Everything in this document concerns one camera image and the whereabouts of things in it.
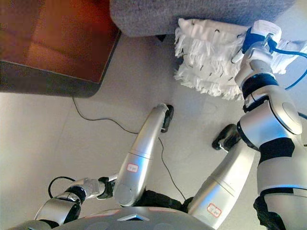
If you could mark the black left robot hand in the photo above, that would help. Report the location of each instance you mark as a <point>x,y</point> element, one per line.
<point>105,184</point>

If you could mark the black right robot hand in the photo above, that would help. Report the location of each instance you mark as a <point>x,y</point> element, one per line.
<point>254,39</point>

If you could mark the white fringed pillow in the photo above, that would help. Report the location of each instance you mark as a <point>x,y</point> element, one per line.
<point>211,60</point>

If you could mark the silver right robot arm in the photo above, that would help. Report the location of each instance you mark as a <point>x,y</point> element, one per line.
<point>275,124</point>

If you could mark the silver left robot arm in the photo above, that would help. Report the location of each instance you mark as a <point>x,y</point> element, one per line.
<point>62,203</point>

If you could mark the grey fabric sofa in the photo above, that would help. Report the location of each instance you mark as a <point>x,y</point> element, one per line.
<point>180,14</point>

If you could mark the silver left robot leg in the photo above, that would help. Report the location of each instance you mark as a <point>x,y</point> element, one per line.
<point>139,158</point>

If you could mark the silver robot leg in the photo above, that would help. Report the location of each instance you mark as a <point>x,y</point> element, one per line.
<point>139,158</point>
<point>223,182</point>

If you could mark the grey robot torso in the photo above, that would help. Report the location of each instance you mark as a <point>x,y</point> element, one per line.
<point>132,220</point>

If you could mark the black left robot foot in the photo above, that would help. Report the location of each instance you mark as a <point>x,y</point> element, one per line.
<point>169,117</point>

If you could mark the black robot foot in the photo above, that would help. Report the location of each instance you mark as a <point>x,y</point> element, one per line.
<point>225,136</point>
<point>169,117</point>

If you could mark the black right robot foot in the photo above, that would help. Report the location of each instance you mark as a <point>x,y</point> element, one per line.
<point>225,136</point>

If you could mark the silver right robot leg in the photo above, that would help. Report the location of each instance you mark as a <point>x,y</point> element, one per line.
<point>223,182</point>

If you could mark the brown wooden table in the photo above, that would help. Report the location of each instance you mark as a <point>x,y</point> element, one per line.
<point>60,36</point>

